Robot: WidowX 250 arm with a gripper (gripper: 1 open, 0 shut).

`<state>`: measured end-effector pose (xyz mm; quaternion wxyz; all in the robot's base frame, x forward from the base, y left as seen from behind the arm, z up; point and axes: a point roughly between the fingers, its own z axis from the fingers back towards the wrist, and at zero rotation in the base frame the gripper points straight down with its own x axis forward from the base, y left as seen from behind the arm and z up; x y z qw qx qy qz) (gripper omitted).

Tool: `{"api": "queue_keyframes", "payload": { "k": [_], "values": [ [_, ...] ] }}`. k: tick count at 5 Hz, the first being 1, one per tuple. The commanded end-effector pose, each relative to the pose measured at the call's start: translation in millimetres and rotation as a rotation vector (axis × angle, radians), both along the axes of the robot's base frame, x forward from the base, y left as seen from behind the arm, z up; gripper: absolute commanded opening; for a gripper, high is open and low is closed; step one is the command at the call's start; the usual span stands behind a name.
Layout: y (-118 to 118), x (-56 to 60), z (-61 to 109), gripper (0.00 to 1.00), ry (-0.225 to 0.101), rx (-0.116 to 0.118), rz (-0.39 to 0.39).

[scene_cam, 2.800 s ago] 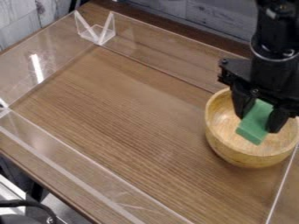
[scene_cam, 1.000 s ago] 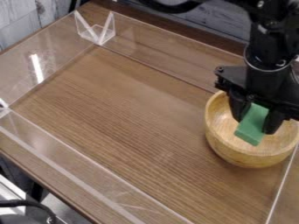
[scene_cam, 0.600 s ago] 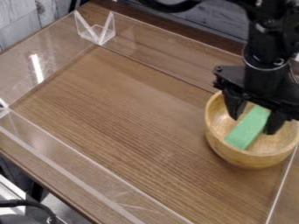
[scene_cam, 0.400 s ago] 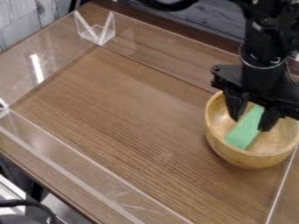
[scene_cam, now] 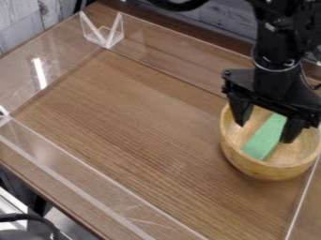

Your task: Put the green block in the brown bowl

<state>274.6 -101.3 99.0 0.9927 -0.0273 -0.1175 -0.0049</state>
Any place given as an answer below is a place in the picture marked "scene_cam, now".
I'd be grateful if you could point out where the green rectangular block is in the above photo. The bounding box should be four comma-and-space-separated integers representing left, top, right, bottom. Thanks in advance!
240, 113, 287, 161

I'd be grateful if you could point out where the clear acrylic tray wall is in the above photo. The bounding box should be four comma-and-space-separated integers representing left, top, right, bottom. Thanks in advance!
0, 13, 321, 240

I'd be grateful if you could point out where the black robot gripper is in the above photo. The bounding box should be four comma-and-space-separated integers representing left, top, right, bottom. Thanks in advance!
222, 64, 321, 143

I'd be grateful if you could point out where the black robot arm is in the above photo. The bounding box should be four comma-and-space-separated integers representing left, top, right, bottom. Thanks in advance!
222, 0, 321, 143

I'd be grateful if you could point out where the brown wooden bowl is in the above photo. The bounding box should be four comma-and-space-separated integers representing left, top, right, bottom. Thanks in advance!
219, 105, 321, 181

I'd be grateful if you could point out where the clear acrylic corner bracket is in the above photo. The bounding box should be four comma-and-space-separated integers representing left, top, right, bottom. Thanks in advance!
79, 12, 124, 50

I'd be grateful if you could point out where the black cable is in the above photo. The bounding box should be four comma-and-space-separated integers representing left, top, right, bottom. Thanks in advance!
0, 214, 64, 240

